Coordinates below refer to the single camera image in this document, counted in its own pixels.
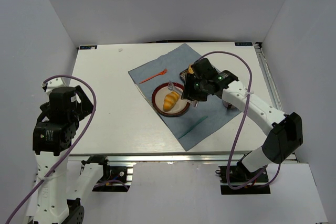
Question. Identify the blue label sticker right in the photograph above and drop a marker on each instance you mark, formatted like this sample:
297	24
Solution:
243	44

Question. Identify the seeded bread slice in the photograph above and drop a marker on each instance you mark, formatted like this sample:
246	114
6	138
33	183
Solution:
190	70

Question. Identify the lilac mug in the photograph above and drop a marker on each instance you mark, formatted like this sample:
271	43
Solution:
228	105

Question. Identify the teal plastic knife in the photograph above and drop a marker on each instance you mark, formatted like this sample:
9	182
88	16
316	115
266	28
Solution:
193	126

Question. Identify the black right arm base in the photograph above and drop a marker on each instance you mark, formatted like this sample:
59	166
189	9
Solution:
237	177

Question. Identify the round red-rimmed plate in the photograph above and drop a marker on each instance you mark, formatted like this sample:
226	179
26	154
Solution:
158	96

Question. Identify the blue label sticker left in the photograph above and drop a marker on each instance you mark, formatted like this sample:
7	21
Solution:
88	47

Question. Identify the striped bread roll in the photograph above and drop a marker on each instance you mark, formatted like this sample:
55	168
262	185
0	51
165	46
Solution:
170	101

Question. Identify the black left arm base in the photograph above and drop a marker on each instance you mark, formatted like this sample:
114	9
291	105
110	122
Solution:
114	178

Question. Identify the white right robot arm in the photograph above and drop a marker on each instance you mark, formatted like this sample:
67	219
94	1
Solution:
283	131

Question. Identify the aluminium table edge rail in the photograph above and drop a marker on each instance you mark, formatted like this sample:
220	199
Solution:
173	158

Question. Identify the dark patterned square plate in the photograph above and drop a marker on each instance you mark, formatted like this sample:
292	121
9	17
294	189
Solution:
183	75

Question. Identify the blue-grey cloth placemat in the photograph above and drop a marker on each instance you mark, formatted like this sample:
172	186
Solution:
175	62

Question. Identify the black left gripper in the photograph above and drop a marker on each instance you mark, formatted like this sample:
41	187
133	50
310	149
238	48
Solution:
85	102

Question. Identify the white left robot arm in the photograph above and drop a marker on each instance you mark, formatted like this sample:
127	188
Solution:
54	137

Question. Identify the metal tongs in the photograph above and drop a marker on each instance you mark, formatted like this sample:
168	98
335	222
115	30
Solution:
172	87

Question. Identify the blue label sticker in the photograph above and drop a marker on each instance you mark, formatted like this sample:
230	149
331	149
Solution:
243	44
88	47

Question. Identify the orange plastic fork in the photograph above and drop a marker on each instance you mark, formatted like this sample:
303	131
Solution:
163	72

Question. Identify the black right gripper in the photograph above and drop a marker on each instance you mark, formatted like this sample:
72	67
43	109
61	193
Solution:
188	86

